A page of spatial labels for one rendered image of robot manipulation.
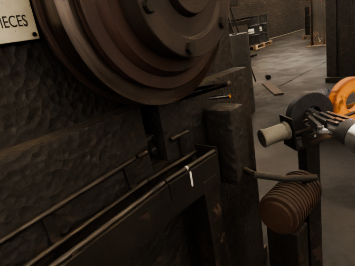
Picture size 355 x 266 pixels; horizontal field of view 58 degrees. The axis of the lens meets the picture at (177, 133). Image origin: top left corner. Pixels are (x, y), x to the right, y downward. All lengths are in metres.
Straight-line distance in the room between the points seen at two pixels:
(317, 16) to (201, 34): 8.92
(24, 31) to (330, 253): 1.44
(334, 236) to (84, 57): 1.44
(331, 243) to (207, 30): 1.25
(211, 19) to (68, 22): 0.30
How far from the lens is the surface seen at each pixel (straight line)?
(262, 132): 1.02
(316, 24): 9.58
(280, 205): 0.98
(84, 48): 0.59
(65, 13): 0.58
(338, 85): 1.15
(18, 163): 0.65
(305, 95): 1.07
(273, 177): 0.99
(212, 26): 0.70
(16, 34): 0.68
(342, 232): 1.77
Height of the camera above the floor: 1.03
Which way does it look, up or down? 18 degrees down
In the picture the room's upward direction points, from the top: 10 degrees counter-clockwise
